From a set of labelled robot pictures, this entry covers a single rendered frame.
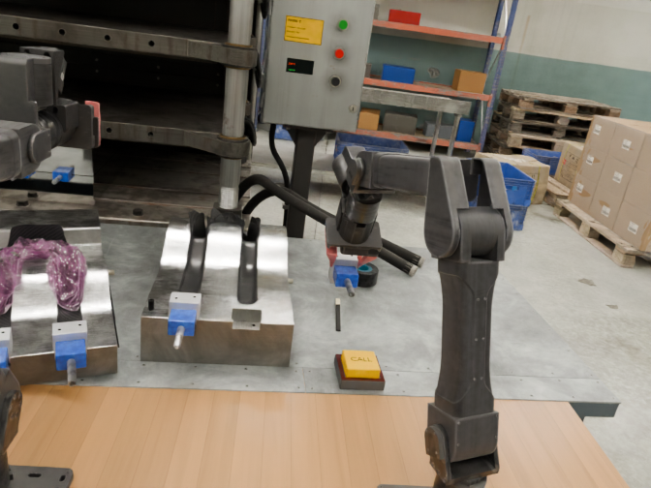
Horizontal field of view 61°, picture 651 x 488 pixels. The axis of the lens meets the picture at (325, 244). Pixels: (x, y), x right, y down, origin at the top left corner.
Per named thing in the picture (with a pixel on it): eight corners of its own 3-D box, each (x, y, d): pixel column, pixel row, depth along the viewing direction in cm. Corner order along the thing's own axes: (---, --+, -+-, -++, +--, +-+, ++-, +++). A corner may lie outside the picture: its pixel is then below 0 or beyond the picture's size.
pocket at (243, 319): (260, 341, 97) (262, 322, 96) (230, 339, 96) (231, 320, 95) (260, 327, 101) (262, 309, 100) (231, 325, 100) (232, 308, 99)
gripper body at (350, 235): (324, 224, 104) (330, 196, 99) (376, 228, 106) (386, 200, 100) (325, 250, 100) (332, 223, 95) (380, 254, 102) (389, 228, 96)
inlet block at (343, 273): (362, 308, 101) (367, 282, 99) (336, 307, 100) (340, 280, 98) (352, 277, 113) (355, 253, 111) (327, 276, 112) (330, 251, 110)
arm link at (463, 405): (426, 450, 74) (432, 205, 71) (467, 442, 76) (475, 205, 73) (454, 472, 68) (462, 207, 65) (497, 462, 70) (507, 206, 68)
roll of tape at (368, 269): (348, 270, 142) (350, 258, 141) (378, 277, 141) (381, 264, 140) (342, 283, 135) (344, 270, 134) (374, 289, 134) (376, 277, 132)
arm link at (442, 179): (347, 148, 91) (460, 158, 63) (395, 150, 94) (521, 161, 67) (343, 222, 93) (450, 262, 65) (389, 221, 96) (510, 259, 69)
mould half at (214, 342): (289, 367, 100) (296, 301, 95) (139, 361, 96) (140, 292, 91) (278, 255, 146) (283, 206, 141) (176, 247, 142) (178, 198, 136)
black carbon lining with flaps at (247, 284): (259, 315, 102) (263, 269, 98) (169, 310, 99) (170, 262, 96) (258, 242, 134) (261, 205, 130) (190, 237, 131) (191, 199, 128)
